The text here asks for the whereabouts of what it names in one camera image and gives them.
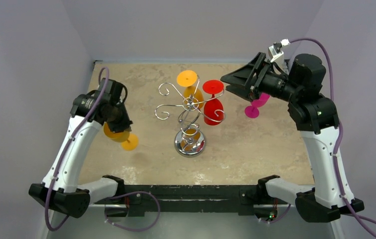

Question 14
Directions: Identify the pink wine glass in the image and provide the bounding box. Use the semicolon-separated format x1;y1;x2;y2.
244;93;270;119

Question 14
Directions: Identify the orange wine glass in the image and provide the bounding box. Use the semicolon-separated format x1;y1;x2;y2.
103;123;139;151
176;70;204;109

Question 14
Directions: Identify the red wine glass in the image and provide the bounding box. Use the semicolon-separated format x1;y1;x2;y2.
203;80;225;126

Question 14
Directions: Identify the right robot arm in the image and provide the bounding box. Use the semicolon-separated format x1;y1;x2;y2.
221;52;365;223

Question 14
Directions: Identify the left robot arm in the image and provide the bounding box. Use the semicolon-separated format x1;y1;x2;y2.
28;79;133;218

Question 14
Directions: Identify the chrome wine glass rack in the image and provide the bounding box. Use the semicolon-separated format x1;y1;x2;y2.
158;79;226;158

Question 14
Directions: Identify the black front mounting bar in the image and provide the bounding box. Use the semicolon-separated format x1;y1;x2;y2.
97;185;275;217

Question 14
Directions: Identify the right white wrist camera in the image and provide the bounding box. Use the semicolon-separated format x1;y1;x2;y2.
267;39;290;63

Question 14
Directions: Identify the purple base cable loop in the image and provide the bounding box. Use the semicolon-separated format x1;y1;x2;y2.
104;192;161;232

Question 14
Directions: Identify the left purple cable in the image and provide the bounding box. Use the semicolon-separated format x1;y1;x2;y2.
44;67;110;232

